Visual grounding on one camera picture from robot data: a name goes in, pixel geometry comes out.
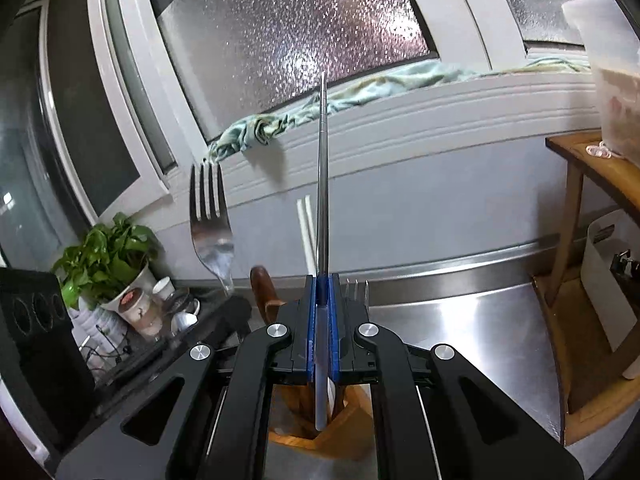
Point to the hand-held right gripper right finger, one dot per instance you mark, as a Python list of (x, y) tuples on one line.
[(400, 375)]

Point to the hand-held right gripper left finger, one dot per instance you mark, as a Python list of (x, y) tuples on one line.
[(245, 375)]

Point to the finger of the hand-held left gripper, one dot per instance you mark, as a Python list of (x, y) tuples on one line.
[(230, 317)]

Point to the slim wooden spoon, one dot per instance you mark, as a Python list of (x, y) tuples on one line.
[(262, 290)]

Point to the large metal fork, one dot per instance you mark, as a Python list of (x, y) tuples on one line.
[(210, 240)]

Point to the hexagonal wooden utensil holder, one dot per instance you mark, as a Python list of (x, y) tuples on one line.
[(340, 440)]

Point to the small metal fork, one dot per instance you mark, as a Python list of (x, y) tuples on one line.
[(356, 290)]

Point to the white chopstick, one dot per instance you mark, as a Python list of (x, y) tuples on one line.
[(301, 215)]

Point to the small white cup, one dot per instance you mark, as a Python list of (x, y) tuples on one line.
[(162, 290)]

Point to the green potted plant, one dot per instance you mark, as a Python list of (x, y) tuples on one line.
[(105, 255)]

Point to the pale green towel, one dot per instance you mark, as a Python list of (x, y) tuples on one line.
[(260, 130)]

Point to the white storage basket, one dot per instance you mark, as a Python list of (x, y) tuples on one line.
[(605, 285)]

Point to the wooden corner shelf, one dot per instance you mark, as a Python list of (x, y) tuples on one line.
[(570, 200)]

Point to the white framed window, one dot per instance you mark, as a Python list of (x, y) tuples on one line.
[(300, 35)]

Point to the clear plastic container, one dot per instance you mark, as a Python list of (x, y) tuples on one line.
[(615, 60)]

